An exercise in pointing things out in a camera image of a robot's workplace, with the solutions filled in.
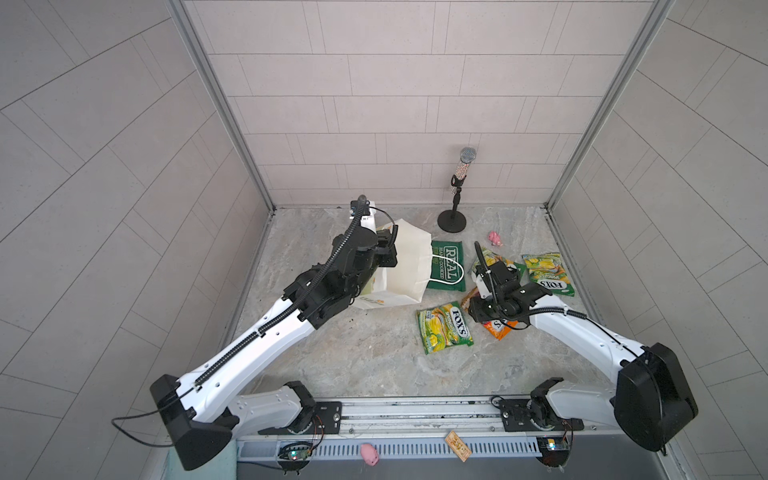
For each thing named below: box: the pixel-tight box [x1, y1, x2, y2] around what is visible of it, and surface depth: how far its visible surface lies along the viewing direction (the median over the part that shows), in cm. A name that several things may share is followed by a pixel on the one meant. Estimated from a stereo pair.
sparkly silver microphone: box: [455, 146, 477, 179], surface depth 93 cm
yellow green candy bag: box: [522, 252, 575, 297], surface depth 97 cm
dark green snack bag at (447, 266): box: [427, 240, 466, 292], surface depth 98 cm
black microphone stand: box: [437, 174, 467, 233], surface depth 114 cm
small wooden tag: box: [445, 430, 472, 463], surface depth 68 cm
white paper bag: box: [354, 219, 434, 310], surface depth 80 cm
